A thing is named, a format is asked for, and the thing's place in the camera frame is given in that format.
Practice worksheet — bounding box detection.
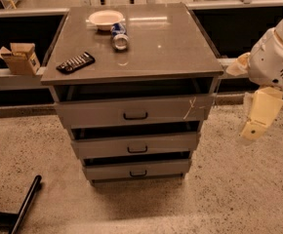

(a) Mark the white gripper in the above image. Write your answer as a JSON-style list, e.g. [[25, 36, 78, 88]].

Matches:
[[226, 27, 283, 141]]

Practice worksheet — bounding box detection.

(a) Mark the grey top drawer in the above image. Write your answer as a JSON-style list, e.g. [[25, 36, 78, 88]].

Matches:
[[55, 96, 214, 129]]

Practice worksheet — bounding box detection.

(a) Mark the grey drawer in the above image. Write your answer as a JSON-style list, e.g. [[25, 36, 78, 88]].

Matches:
[[71, 133, 200, 159], [83, 159, 191, 180], [55, 96, 214, 129]]

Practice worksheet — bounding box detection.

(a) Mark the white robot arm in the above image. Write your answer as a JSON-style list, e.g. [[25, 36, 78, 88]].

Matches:
[[226, 19, 283, 143]]

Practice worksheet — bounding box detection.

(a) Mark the grey middle drawer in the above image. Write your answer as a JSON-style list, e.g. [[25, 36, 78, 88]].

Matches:
[[71, 133, 200, 159]]

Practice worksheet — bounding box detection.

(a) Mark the grey drawer cabinet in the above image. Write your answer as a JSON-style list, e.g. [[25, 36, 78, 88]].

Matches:
[[41, 3, 222, 184]]

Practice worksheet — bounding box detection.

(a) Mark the grey bottom drawer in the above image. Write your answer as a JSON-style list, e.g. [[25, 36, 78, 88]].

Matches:
[[83, 159, 191, 180]]

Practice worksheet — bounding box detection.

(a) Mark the open cardboard box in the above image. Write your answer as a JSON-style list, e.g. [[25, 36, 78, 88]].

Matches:
[[0, 43, 40, 75]]

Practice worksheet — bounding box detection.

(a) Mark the blue white soda can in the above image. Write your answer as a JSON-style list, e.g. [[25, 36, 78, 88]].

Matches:
[[110, 22, 129, 51]]

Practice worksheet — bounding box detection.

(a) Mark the white bowl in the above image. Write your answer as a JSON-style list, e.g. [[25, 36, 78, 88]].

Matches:
[[89, 10, 124, 31]]

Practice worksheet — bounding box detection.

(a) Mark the black snack bag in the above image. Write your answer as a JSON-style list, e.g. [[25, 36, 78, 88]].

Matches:
[[56, 52, 96, 74]]

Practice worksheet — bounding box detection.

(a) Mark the black metal bar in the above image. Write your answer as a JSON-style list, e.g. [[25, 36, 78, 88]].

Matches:
[[0, 175, 42, 234]]

